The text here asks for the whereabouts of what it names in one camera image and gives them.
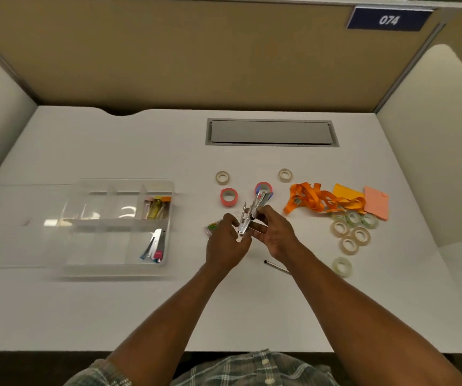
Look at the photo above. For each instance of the person's left hand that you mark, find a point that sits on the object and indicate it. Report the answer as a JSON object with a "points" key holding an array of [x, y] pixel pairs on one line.
{"points": [[227, 247]]}

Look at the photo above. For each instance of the person's right hand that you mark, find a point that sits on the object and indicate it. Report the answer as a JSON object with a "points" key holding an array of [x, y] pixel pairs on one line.
{"points": [[281, 237]]}

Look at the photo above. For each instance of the bag of coloured paper clips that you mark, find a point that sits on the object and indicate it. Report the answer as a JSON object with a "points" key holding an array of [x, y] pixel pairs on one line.
{"points": [[211, 227]]}

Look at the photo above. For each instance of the dark pencil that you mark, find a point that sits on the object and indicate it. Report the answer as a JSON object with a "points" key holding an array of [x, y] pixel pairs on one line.
{"points": [[275, 266]]}

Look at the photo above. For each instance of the pink tape roll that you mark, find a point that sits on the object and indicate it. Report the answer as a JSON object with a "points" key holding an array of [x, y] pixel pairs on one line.
{"points": [[223, 198], [260, 184]]}

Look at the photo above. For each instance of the green clear tape roll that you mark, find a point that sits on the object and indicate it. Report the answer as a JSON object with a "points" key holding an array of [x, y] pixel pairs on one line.
{"points": [[376, 221], [332, 217], [334, 267], [347, 219]]}

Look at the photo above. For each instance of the small beige tape roll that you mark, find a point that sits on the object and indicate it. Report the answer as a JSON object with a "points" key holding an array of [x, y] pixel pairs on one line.
{"points": [[217, 178], [280, 175]]}

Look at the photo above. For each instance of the clear tube orange cap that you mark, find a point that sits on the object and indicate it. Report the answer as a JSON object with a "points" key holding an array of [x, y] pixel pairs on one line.
{"points": [[166, 199]]}

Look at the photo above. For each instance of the orange sticky note pad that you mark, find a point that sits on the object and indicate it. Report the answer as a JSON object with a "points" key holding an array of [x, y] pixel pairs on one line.
{"points": [[345, 191]]}

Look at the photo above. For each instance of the pink sticky note pad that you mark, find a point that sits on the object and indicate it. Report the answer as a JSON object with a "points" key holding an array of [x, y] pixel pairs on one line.
{"points": [[376, 202]]}

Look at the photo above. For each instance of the clear plastic organizer box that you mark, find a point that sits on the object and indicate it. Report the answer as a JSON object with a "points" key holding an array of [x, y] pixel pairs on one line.
{"points": [[102, 245]]}

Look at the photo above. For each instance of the person's right forearm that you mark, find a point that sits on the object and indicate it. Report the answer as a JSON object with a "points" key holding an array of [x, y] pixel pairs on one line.
{"points": [[367, 325]]}

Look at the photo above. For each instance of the person's left forearm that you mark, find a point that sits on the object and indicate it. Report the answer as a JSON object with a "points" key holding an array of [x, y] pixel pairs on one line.
{"points": [[170, 325]]}

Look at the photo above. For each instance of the green plaid shirt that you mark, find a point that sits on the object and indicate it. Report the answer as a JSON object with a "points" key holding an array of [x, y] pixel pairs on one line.
{"points": [[255, 369]]}

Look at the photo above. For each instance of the clear plastic lid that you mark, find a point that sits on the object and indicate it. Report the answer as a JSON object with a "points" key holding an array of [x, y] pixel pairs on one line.
{"points": [[18, 229]]}

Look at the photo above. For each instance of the dark blue number plate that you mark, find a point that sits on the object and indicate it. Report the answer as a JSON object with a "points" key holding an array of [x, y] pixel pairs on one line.
{"points": [[363, 20]]}

